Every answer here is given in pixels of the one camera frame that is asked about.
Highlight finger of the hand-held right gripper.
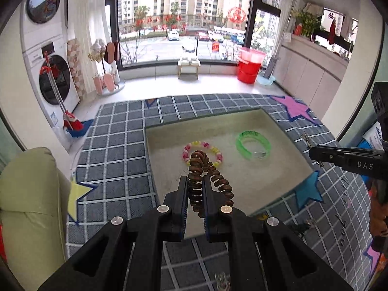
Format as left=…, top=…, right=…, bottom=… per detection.
left=308, top=145, right=388, bottom=178

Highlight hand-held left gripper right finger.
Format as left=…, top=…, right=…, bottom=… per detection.
left=202, top=175, right=354, bottom=291

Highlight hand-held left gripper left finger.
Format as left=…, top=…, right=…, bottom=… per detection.
left=38, top=175, right=190, bottom=291

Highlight silver metal hair clip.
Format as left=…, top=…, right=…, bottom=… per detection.
left=300, top=132, right=325, bottom=167

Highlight brown spiral hair tie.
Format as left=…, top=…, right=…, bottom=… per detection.
left=188, top=150, right=234, bottom=219

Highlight shallow grey-green tray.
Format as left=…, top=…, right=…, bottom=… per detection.
left=145, top=107, right=314, bottom=240

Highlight silver pendant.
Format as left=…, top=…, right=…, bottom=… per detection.
left=214, top=272, right=231, bottom=291

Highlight black hair clip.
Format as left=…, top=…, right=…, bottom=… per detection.
left=285, top=221, right=317, bottom=238

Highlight person's right hand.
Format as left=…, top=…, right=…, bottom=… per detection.
left=368, top=182, right=388, bottom=237

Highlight blue white packet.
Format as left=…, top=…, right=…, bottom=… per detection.
left=362, top=121, right=385, bottom=150

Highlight beige cabinet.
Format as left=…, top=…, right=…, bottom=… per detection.
left=274, top=33, right=349, bottom=116

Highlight hanging clothes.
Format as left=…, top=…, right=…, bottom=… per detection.
left=321, top=8, right=358, bottom=44

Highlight green translucent bangle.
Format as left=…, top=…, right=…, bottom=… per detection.
left=236, top=130, right=271, bottom=160

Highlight light blue basin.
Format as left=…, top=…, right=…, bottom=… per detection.
left=256, top=74, right=276, bottom=87

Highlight green potted plant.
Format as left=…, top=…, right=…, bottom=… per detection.
left=292, top=8, right=325, bottom=38

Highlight grey leaning board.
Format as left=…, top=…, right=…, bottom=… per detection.
left=262, top=56, right=278, bottom=79

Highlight red bucket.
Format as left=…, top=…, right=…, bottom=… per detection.
left=236, top=57, right=263, bottom=85

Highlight blue dustpan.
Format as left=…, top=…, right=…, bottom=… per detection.
left=65, top=119, right=94, bottom=138

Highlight pink basin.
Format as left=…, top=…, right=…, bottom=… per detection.
left=238, top=46, right=267, bottom=64

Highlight small wooden stool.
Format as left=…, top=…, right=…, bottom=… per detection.
left=177, top=56, right=202, bottom=81

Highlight red mop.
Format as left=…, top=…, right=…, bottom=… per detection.
left=39, top=51, right=84, bottom=131

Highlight light green sofa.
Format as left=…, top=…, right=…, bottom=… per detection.
left=0, top=147, right=72, bottom=264

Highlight slipper rack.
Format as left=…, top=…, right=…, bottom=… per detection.
left=88, top=38, right=125, bottom=96

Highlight chequered folded mat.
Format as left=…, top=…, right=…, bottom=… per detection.
left=67, top=38, right=85, bottom=100

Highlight white washing machine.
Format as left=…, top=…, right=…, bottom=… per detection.
left=23, top=41, right=81, bottom=128

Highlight large window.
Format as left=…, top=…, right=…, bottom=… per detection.
left=105, top=0, right=282, bottom=67

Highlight red cloth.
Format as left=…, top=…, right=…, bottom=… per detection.
left=0, top=224, right=7, bottom=261

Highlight white tumble dryer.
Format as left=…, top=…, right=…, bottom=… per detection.
left=20, top=0, right=72, bottom=52

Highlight pink yellow bead bracelet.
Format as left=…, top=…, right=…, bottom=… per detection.
left=182, top=141, right=224, bottom=168

